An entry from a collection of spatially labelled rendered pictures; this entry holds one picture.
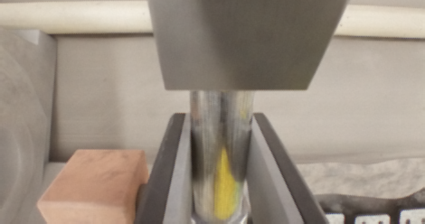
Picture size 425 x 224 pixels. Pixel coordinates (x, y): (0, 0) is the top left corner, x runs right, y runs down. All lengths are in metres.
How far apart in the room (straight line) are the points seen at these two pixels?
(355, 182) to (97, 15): 0.37
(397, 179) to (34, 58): 0.46
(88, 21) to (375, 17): 0.31
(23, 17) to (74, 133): 0.14
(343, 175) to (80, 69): 0.35
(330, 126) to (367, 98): 0.06
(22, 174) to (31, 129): 0.04
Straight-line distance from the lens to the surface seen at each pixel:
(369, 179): 0.36
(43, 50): 0.30
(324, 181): 0.33
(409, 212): 0.40
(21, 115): 0.26
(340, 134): 0.31
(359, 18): 0.29
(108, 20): 0.26
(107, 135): 0.29
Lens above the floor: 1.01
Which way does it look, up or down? 86 degrees down
